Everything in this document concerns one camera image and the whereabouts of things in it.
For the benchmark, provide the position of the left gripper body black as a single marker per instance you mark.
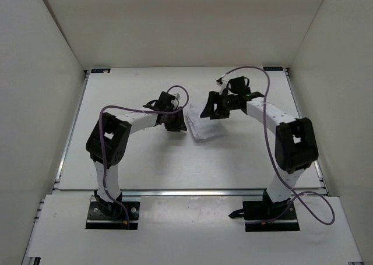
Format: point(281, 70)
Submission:
point(171, 118)

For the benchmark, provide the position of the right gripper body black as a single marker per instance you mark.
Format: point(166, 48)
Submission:
point(226, 103)

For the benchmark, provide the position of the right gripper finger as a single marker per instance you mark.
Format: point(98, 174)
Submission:
point(209, 110)
point(219, 115)

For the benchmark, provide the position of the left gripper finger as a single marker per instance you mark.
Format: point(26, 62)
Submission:
point(180, 121)
point(172, 127)

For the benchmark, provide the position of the white skirt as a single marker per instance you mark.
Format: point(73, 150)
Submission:
point(203, 129)

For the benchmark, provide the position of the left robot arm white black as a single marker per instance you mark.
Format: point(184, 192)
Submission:
point(107, 143)

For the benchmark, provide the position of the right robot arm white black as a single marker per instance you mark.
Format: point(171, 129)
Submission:
point(295, 145)

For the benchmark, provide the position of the right blue label sticker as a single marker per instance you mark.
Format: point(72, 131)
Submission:
point(272, 68)

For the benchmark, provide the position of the blue label sticker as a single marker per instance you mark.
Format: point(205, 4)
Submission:
point(272, 68)
point(100, 70)

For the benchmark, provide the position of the left blue label sticker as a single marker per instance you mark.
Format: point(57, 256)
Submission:
point(100, 70)

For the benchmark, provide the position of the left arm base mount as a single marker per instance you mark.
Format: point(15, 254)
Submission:
point(99, 217)

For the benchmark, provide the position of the aluminium frame right edge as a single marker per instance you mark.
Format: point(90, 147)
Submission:
point(336, 110)

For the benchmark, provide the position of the aluminium frame edge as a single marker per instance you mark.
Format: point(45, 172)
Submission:
point(336, 110)
point(57, 178)

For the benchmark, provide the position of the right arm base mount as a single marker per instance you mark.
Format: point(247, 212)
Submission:
point(267, 216)

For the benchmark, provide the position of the aluminium rail front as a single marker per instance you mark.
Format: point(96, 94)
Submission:
point(191, 192)

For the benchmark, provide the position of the aluminium frame left edge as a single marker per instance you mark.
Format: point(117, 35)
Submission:
point(57, 178)

